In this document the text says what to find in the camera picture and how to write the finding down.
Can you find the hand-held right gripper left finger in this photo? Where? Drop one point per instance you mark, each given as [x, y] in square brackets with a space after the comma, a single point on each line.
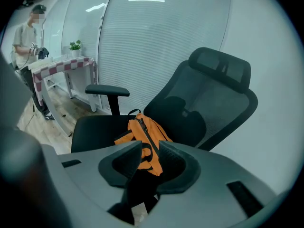
[90, 174]

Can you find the red white checkered tablecloth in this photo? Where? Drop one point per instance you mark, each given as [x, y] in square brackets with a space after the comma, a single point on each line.
[69, 65]

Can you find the orange backpack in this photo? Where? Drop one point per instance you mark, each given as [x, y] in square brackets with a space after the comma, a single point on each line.
[149, 132]

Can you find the green potted plant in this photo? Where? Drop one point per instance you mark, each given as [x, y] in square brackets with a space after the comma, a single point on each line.
[75, 47]

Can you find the table with checkered cloth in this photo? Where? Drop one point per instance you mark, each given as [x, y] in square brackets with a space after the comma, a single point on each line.
[51, 108]

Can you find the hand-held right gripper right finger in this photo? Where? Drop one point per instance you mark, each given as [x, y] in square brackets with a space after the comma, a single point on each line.
[209, 186]

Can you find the black mesh office chair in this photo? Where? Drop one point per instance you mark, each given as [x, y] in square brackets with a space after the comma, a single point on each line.
[213, 103]

